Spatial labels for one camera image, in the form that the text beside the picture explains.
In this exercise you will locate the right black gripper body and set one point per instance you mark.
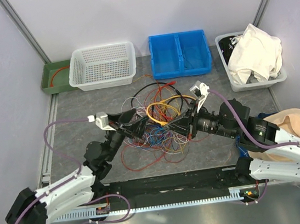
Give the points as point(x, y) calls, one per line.
point(202, 121)

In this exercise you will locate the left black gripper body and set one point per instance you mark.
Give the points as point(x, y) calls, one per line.
point(116, 138)

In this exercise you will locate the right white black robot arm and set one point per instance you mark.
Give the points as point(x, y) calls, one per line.
point(255, 135)

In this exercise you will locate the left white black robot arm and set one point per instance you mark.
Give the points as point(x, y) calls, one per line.
point(83, 186)

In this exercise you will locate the blue cloth under hat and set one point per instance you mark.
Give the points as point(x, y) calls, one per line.
point(243, 151)

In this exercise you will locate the grey plastic tub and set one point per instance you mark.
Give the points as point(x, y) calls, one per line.
point(252, 81)

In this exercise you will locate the white perforated plastic basket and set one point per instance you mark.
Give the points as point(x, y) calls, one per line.
point(103, 66)

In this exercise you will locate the blue divided plastic bin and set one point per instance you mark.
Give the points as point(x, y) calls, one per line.
point(180, 54)

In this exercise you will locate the black garment in tub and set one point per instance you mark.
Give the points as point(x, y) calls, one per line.
point(227, 46)

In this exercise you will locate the white cloth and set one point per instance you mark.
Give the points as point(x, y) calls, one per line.
point(256, 53)

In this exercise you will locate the green plastic tray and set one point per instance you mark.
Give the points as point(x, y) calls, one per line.
point(55, 78)

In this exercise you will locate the beige fabric hat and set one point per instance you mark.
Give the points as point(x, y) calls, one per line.
point(289, 120)

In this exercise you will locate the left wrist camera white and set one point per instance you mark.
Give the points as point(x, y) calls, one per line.
point(101, 119)

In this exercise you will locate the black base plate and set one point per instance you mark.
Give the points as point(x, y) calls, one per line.
point(219, 177)

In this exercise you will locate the grey slotted cable duct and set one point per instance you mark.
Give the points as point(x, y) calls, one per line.
point(95, 213)

